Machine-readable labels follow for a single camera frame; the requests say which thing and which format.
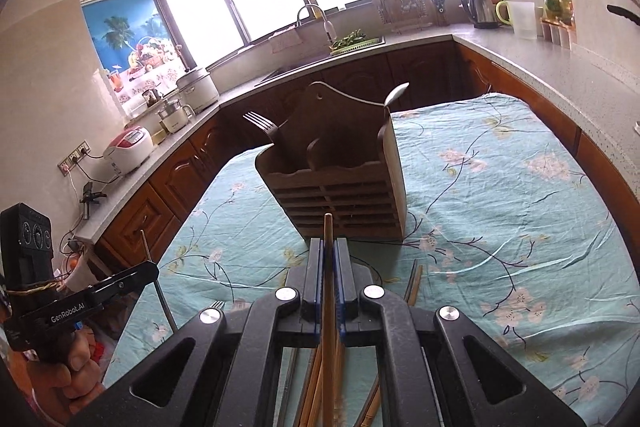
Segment teal floral tablecloth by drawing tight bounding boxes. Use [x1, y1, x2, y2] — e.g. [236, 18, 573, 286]
[102, 93, 636, 427]

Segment white electric cooking pot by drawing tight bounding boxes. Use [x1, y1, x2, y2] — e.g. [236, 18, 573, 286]
[157, 99, 196, 134]

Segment person's left hand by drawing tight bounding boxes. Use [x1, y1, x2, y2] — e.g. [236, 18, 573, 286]
[27, 332, 107, 423]

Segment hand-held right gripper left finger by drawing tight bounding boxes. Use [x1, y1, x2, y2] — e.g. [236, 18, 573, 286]
[67, 238, 327, 427]

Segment tropical beach wall poster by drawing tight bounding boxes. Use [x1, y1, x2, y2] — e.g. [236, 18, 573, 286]
[81, 0, 189, 118]

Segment grey kitchen countertop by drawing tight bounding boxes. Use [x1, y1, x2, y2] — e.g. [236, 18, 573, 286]
[70, 22, 640, 249]

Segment wooden base cabinets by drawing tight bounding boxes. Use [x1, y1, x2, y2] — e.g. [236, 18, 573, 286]
[94, 38, 640, 269]

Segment metal kitchen faucet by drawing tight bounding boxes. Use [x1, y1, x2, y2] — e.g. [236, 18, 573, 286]
[296, 4, 335, 52]

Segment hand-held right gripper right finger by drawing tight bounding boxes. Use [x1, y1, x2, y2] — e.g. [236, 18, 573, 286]
[335, 238, 587, 427]

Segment silver slow cooker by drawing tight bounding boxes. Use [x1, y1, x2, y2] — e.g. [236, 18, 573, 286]
[176, 67, 221, 114]

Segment wooden utensil holder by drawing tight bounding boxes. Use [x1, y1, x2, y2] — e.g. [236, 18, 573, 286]
[255, 81, 407, 243]

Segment wooden dish rack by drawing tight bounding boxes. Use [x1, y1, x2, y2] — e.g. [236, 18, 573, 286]
[369, 0, 432, 34]

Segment metal spoon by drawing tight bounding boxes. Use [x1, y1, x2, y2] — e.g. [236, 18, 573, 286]
[382, 82, 411, 110]

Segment wall power outlet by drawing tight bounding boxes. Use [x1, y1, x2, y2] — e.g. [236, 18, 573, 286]
[57, 141, 92, 176]

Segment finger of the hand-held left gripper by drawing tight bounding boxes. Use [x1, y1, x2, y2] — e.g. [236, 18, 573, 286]
[90, 260, 161, 309]

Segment steel electric kettle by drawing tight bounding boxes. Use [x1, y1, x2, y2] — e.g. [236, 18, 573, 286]
[460, 0, 502, 30]

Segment clear pitcher with green handle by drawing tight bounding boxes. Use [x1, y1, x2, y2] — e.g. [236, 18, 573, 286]
[496, 0, 539, 40]

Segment small black tripod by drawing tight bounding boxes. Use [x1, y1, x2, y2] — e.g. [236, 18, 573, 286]
[80, 182, 107, 221]

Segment green vegetable basket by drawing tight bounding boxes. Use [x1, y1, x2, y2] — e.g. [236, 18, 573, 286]
[329, 30, 382, 56]

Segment kitchen sink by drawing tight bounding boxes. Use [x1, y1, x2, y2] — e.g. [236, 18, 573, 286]
[254, 36, 387, 88]

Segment spice bottle rack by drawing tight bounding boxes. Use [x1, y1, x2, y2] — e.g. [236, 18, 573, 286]
[540, 19, 577, 50]

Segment white and red rice cooker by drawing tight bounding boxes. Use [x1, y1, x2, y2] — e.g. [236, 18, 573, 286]
[102, 127, 154, 178]

